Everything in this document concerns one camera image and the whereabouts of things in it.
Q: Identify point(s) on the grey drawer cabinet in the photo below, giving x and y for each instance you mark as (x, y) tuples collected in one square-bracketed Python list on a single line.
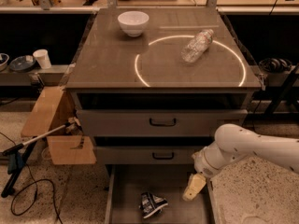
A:
[(117, 72)]

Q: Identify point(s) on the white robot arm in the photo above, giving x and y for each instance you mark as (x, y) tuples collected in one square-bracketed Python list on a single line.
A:
[(233, 143)]

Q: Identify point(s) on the bottom open grey drawer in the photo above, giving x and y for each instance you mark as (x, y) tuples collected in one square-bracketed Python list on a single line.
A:
[(128, 182)]

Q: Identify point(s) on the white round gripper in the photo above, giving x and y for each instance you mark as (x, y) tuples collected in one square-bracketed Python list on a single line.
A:
[(205, 165)]

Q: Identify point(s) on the metal bowl at left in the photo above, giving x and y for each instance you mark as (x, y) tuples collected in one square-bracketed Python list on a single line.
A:
[(3, 61)]

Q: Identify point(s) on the blue chip bag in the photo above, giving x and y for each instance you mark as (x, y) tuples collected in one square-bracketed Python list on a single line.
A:
[(151, 204)]

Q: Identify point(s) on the clear plastic water bottle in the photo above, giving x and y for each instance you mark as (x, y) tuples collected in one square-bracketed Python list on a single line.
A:
[(197, 46)]

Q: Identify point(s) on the wooden stool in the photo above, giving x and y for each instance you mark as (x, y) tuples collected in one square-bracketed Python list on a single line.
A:
[(52, 109)]

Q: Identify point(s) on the middle grey drawer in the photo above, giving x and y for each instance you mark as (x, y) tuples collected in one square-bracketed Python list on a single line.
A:
[(145, 155)]

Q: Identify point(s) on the white ceramic bowl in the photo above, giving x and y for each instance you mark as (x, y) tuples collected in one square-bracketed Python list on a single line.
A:
[(133, 23)]

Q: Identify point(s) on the grey side shelf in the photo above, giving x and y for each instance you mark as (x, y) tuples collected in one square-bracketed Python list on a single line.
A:
[(49, 77)]

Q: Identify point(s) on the black grabber tool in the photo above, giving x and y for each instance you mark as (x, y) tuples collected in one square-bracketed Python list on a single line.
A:
[(18, 156)]

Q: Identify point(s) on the blue grey plate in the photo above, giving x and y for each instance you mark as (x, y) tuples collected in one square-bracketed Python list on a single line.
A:
[(22, 64)]

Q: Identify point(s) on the top grey drawer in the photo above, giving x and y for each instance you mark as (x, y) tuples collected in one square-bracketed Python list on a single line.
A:
[(156, 123)]

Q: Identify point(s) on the white paper cup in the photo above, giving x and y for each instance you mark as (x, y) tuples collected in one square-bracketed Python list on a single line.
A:
[(43, 59)]

